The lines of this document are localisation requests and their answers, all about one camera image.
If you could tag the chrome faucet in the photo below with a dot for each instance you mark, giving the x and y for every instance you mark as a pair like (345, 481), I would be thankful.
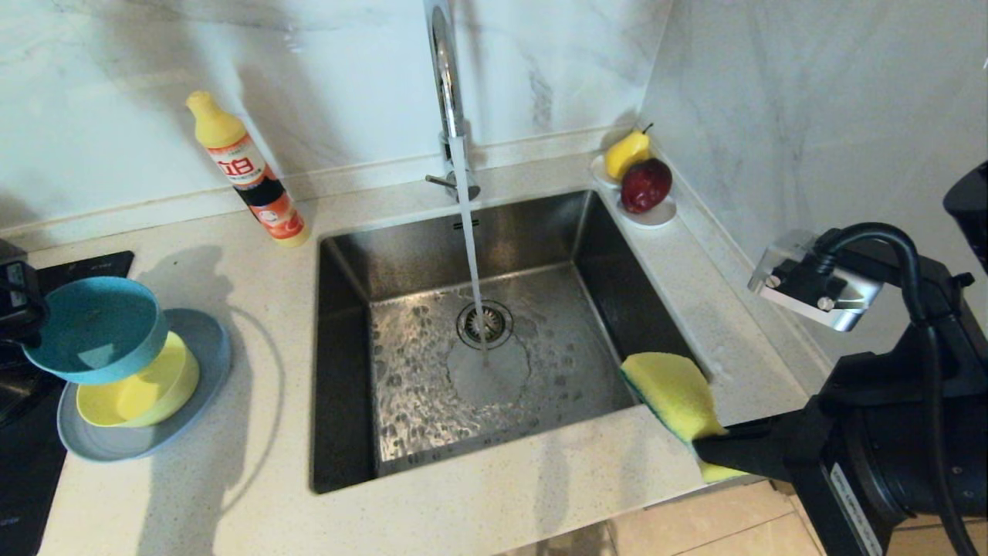
(448, 77)

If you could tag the teal bowl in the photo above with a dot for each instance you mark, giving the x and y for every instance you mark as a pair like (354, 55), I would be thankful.
(93, 324)

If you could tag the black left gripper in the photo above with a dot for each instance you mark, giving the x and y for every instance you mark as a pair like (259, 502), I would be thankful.
(15, 301)

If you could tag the orange dish soap bottle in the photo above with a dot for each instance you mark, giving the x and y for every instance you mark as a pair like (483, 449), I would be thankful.
(243, 170)

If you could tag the metal sink drain strainer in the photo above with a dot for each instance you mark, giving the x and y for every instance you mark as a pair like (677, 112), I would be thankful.
(498, 324)

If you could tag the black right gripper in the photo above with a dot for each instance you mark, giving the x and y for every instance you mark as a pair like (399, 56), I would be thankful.
(849, 409)

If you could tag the small white fruit dish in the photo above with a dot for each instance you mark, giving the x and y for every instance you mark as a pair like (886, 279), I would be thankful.
(656, 218)

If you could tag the yellow sponge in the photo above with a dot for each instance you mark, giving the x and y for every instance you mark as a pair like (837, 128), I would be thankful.
(671, 390)

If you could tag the dark red apple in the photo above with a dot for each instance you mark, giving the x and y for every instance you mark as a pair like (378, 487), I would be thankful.
(645, 185)

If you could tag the black induction cooktop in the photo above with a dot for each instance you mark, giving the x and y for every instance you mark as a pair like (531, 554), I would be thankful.
(31, 479)

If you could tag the yellow-green bowl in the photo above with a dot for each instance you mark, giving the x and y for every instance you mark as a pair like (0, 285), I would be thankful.
(147, 394)

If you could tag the running water stream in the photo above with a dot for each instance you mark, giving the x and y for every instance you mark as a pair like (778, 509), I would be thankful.
(469, 247)

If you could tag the light wooden cabinet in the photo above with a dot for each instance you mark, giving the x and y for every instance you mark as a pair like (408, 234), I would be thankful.
(926, 540)

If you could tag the stainless steel sink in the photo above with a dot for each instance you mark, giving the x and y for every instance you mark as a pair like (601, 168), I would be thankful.
(417, 401)

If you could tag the yellow pear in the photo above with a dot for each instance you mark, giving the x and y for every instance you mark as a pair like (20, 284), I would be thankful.
(624, 153)

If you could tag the gray plate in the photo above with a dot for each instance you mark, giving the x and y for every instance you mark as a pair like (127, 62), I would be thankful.
(154, 444)

